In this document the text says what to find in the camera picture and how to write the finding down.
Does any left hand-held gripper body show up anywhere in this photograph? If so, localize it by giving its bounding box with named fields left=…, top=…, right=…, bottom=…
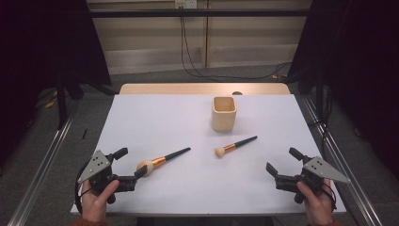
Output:
left=77, top=150, right=138, bottom=205

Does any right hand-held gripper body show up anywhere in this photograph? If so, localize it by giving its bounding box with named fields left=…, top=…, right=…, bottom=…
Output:
left=275, top=155, right=352, bottom=204

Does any large makeup brush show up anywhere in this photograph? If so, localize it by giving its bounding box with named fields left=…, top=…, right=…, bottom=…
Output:
left=136, top=146, right=192, bottom=179

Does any small makeup brush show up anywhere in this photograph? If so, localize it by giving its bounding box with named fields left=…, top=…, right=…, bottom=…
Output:
left=215, top=135, right=259, bottom=159

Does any beige square brush holder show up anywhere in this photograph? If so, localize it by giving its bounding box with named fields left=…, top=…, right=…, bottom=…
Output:
left=210, top=95, right=237, bottom=133

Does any person's right hand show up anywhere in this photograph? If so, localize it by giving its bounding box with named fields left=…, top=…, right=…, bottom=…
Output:
left=295, top=178, right=335, bottom=226

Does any person's left hand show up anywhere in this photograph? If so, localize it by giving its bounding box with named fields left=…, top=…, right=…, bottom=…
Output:
left=80, top=179, right=121, bottom=224

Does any white table sheet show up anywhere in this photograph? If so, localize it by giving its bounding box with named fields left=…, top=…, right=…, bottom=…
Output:
left=70, top=93, right=347, bottom=217

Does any black metal stand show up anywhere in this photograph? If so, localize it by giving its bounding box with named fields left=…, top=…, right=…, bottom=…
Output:
left=314, top=68, right=327, bottom=121
left=56, top=74, right=70, bottom=130

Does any black curtain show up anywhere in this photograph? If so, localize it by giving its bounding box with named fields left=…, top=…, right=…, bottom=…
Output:
left=286, top=0, right=399, bottom=182
left=0, top=0, right=113, bottom=169

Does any black horizontal bar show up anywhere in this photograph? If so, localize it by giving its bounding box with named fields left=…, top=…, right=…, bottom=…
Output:
left=88, top=8, right=312, bottom=19

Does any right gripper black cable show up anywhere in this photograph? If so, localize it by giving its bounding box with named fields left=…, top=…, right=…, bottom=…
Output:
left=322, top=183, right=338, bottom=212

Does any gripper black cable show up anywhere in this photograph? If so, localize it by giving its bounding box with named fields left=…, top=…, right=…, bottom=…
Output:
left=322, top=183, right=338, bottom=212
left=73, top=161, right=92, bottom=215

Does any thin black cable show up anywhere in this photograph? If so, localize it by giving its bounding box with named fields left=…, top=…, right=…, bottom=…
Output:
left=308, top=118, right=334, bottom=159

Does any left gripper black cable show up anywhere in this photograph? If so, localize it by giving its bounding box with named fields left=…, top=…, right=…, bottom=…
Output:
left=73, top=161, right=92, bottom=215

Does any aluminium floor rail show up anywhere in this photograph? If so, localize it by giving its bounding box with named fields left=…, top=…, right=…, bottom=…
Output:
left=300, top=95, right=384, bottom=226
left=7, top=103, right=81, bottom=226

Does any long black floor cable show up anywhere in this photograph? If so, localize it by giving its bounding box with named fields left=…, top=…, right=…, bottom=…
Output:
left=180, top=15, right=294, bottom=81

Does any white wall socket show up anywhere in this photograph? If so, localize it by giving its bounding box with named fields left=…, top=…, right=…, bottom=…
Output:
left=174, top=0, right=199, bottom=9

